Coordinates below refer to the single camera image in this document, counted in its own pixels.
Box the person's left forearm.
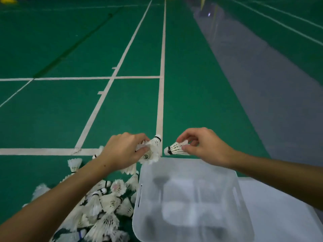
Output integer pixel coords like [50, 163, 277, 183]
[0, 155, 114, 242]

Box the translucent plastic storage bin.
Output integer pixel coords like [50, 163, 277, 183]
[131, 157, 255, 242]

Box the white plastic bin lid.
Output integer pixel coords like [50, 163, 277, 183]
[237, 177, 323, 242]

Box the person's left hand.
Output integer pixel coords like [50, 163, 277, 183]
[97, 132, 151, 172]

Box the person's right forearm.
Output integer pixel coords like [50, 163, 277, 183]
[228, 150, 323, 212]

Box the white feather shuttlecock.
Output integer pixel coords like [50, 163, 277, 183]
[164, 140, 190, 156]
[135, 134, 163, 165]

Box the pile of white shuttlecocks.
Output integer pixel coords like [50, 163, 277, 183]
[21, 146, 141, 242]

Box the person's right hand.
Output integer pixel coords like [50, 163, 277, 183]
[176, 127, 237, 169]

